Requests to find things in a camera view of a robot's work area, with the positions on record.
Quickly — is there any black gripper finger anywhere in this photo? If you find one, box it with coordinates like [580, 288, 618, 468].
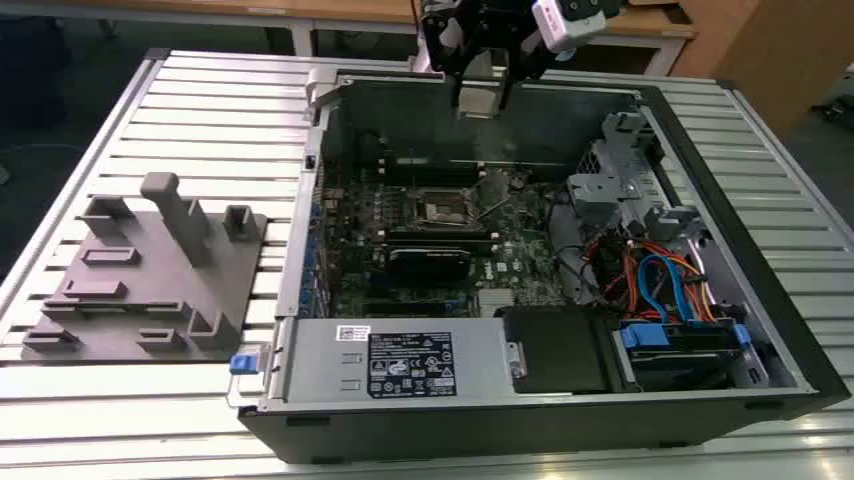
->
[499, 28, 555, 109]
[424, 7, 479, 109]

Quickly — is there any silver CPU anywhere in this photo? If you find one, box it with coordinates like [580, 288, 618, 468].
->
[457, 74, 503, 120]

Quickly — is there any metal socket cover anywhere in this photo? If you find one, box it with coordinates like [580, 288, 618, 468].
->
[469, 173, 516, 221]

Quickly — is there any CPU socket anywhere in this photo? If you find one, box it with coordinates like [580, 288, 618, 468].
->
[409, 185, 486, 233]

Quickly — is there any black expansion slot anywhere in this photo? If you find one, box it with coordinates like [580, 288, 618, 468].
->
[364, 299, 447, 319]

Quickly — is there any grey case latch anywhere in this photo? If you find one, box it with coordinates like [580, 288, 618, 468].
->
[303, 67, 344, 124]

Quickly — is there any wooden top desk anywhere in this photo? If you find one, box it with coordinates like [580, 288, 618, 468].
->
[292, 0, 700, 77]
[0, 0, 315, 57]

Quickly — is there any silver metal drive cage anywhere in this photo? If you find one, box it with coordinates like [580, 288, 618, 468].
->
[564, 110, 710, 242]

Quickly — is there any green motherboard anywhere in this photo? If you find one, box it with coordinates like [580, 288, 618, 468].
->
[317, 162, 583, 321]

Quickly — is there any black graphics card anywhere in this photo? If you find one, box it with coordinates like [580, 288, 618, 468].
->
[384, 245, 478, 287]

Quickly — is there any wooden cabinet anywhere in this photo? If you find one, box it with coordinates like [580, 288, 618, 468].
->
[670, 0, 854, 144]

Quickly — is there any silver finned heat sink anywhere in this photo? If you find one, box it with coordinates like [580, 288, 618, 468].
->
[476, 286, 518, 308]

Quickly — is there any dark wheeled equipment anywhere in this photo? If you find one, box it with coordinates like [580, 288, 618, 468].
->
[810, 69, 854, 126]

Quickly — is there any black drive shroud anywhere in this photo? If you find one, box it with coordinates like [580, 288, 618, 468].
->
[494, 304, 632, 395]

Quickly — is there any hard disk in blue carrier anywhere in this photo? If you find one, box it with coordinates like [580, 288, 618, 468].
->
[616, 319, 752, 392]

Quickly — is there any dark chair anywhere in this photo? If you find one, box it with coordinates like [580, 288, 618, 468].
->
[0, 14, 75, 134]

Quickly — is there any silver power supply unit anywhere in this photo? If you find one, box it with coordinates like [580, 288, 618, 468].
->
[263, 317, 520, 404]

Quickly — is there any grey parts rack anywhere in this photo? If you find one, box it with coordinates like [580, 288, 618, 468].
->
[18, 171, 269, 362]

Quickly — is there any black PC case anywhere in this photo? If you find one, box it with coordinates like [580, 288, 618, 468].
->
[236, 67, 850, 465]

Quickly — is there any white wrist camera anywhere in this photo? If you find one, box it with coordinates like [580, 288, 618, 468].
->
[531, 0, 610, 52]

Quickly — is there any black wire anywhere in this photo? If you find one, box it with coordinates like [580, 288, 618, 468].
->
[546, 197, 606, 307]

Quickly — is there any blue wire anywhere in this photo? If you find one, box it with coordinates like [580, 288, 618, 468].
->
[635, 253, 696, 329]

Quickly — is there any orange wire bundle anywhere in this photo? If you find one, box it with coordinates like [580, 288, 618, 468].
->
[599, 238, 732, 329]

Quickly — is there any blue floor cable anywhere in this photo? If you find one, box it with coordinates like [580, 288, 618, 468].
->
[0, 142, 92, 157]

